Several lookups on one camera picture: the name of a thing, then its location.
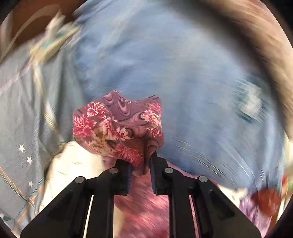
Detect cream leaf-print pillow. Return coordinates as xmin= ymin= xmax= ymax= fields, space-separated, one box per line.
xmin=39 ymin=141 xmax=125 ymax=238

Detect lilac flower-print cloth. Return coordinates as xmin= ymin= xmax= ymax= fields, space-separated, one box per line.
xmin=239 ymin=195 xmax=272 ymax=237

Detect brown striped blanket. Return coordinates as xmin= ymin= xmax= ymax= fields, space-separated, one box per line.
xmin=203 ymin=1 xmax=292 ymax=140

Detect dark red plastic bag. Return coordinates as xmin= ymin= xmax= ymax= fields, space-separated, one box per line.
xmin=251 ymin=188 xmax=281 ymax=217

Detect blue plaid bedsheet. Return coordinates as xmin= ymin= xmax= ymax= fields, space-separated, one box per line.
xmin=75 ymin=1 xmax=285 ymax=191

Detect grey star-print cloth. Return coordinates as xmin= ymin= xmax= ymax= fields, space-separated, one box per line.
xmin=1 ymin=44 xmax=84 ymax=234

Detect purple pink floral garment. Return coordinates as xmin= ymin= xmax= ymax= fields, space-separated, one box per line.
xmin=73 ymin=90 xmax=169 ymax=237

